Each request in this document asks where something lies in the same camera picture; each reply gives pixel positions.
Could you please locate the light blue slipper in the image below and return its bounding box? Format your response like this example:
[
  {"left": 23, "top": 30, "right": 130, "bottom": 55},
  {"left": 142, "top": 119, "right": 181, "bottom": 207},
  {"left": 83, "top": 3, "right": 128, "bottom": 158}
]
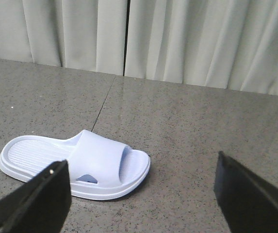
[{"left": 0, "top": 130, "right": 151, "bottom": 200}]

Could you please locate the pale green curtain panel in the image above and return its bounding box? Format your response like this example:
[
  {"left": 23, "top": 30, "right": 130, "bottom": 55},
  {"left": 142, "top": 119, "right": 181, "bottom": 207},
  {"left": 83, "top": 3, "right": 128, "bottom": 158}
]
[
  {"left": 125, "top": 0, "right": 278, "bottom": 95},
  {"left": 0, "top": 0, "right": 128, "bottom": 75}
]

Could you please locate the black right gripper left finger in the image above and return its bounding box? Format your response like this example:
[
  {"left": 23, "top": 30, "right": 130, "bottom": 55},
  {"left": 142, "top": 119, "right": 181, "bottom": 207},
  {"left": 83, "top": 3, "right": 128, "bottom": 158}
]
[{"left": 0, "top": 160, "right": 72, "bottom": 233}]

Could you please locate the pale green curtain right panel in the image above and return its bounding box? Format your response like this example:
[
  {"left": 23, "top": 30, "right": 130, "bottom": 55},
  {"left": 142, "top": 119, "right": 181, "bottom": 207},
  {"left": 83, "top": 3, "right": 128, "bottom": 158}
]
[{"left": 125, "top": 0, "right": 278, "bottom": 95}]

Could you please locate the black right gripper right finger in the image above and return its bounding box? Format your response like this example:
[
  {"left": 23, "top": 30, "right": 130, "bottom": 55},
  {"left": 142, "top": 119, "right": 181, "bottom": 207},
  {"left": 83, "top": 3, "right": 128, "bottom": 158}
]
[{"left": 213, "top": 151, "right": 278, "bottom": 233}]

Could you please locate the pale green curtain left panel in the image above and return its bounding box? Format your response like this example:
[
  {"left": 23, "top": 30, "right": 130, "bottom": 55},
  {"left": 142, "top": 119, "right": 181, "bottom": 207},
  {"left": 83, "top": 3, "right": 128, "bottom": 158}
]
[{"left": 0, "top": 0, "right": 128, "bottom": 75}]

